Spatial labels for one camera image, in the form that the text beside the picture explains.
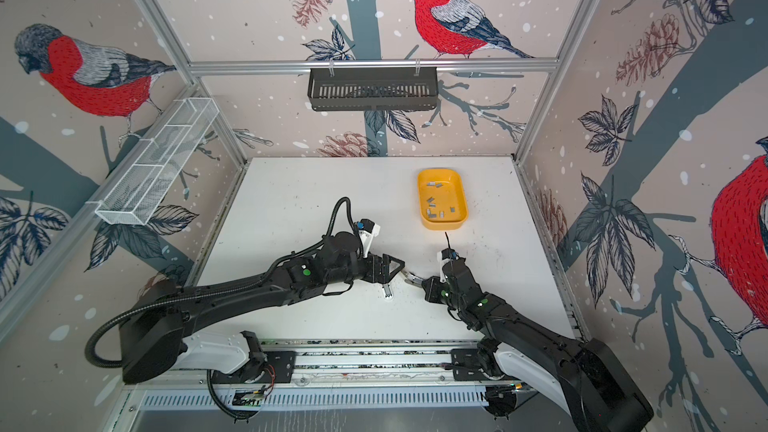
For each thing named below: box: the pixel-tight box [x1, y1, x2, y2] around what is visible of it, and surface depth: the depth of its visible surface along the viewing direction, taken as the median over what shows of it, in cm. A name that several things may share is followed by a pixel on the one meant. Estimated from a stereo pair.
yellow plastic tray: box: [418, 168, 469, 231], surface depth 109 cm
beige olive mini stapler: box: [401, 270, 423, 285], surface depth 89 cm
